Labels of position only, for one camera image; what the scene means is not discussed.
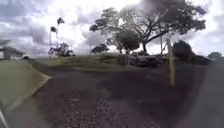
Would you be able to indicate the pair of palm trees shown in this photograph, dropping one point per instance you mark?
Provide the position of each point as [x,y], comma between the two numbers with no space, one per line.
[57,36]

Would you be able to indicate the grass field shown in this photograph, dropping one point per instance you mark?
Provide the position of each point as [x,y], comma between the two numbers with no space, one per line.
[86,61]

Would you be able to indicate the grass verge with kerb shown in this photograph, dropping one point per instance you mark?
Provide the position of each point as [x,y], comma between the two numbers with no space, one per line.
[16,80]

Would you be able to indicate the dark parked vehicle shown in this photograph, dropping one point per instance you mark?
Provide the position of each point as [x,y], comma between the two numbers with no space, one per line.
[144,60]

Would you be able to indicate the large spreading tree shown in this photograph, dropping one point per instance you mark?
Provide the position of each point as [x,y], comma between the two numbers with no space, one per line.
[145,35]

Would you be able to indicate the dark gravelly asphalt path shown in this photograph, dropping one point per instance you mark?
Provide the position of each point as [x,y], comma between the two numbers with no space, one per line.
[110,100]

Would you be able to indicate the wooden post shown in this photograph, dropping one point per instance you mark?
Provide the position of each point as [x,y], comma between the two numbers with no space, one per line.
[171,65]

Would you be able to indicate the round dark tree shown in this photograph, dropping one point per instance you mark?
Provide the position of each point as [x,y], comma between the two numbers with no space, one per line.
[182,50]

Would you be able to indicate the small distant tree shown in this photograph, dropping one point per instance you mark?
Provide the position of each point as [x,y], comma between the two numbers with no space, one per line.
[99,49]

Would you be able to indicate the low dark tree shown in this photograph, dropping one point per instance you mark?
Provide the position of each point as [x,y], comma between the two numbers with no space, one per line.
[126,40]

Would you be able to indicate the grey asphalt road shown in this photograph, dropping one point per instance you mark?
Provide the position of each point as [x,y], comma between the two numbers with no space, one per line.
[211,100]

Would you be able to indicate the low building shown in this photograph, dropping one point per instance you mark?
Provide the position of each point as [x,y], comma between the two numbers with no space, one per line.
[10,53]

